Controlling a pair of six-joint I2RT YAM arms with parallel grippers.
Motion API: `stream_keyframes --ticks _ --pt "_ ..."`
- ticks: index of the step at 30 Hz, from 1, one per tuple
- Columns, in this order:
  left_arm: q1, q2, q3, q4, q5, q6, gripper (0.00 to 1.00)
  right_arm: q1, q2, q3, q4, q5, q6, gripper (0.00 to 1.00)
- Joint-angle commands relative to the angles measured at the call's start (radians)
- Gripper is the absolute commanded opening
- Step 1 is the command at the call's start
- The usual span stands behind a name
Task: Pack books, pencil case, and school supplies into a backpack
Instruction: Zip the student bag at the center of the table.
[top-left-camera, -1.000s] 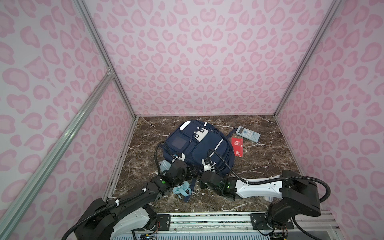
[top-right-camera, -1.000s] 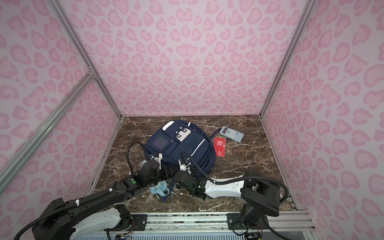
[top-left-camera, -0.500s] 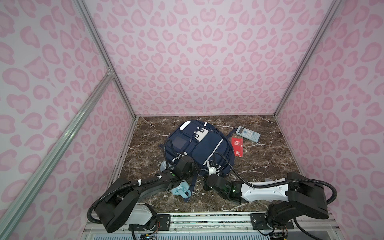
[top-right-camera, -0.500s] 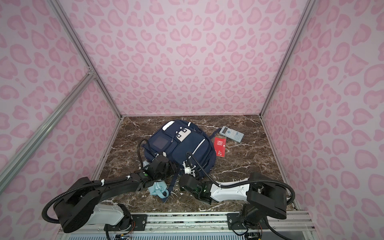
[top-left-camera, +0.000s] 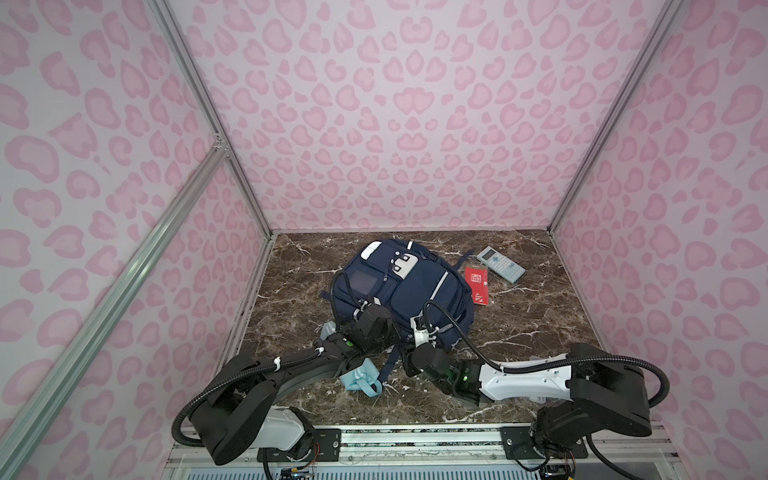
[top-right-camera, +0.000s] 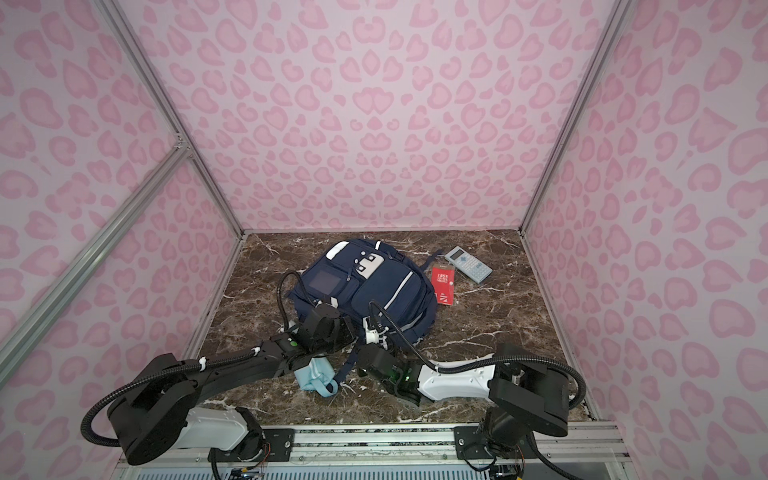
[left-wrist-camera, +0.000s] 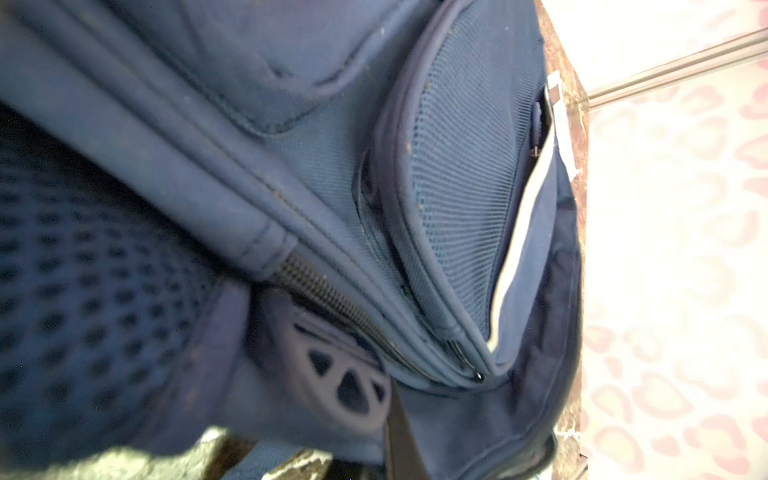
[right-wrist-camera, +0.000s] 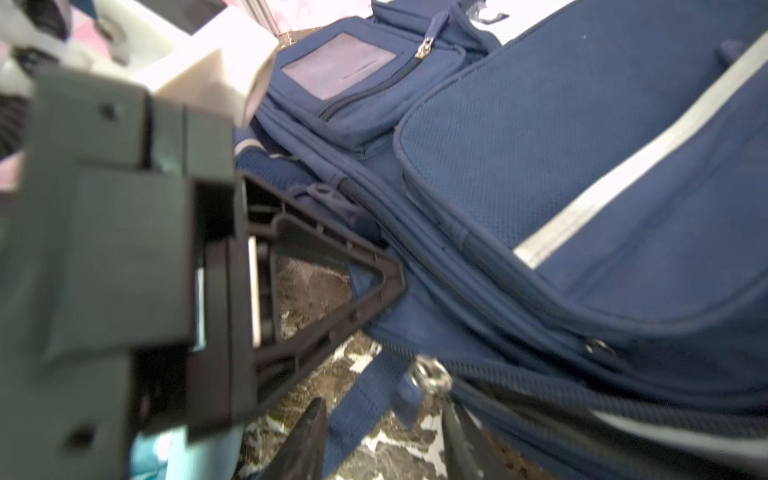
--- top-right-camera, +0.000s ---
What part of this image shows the teal pencil case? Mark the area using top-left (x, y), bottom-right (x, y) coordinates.
top-left (294, 357), bottom-right (339, 398)

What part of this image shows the navy blue backpack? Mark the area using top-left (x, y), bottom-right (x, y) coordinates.
top-left (286, 239), bottom-right (438, 387)

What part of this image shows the red stationery packet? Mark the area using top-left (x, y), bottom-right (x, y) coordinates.
top-left (431, 268), bottom-right (455, 306)

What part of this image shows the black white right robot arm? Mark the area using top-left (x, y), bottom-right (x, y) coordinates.
top-left (358, 344), bottom-right (585, 455)

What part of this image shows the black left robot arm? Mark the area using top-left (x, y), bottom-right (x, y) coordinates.
top-left (105, 304), bottom-right (357, 466)

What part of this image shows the light blue calculator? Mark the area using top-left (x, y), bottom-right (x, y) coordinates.
top-left (445, 246), bottom-right (493, 284)

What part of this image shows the left diagonal aluminium strut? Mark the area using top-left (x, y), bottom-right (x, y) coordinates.
top-left (1, 141), bottom-right (188, 385)

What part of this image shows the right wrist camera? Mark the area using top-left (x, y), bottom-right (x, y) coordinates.
top-left (363, 316), bottom-right (387, 348)

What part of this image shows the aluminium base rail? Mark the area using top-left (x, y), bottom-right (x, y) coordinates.
top-left (110, 422), bottom-right (637, 480)

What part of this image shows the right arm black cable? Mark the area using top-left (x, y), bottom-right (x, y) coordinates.
top-left (367, 299), bottom-right (588, 412)

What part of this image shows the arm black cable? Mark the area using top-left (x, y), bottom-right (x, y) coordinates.
top-left (80, 271), bottom-right (316, 448)
top-left (367, 299), bottom-right (588, 412)

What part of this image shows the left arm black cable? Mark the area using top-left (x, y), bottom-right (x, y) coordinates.
top-left (80, 271), bottom-right (316, 448)

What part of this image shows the left aluminium corner post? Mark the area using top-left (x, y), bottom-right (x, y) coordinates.
top-left (93, 0), bottom-right (246, 239)

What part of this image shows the aluminium corner post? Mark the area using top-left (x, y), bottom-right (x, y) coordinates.
top-left (518, 0), bottom-right (637, 237)
top-left (93, 0), bottom-right (246, 239)

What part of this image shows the right aluminium corner post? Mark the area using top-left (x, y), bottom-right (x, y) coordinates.
top-left (518, 0), bottom-right (637, 237)

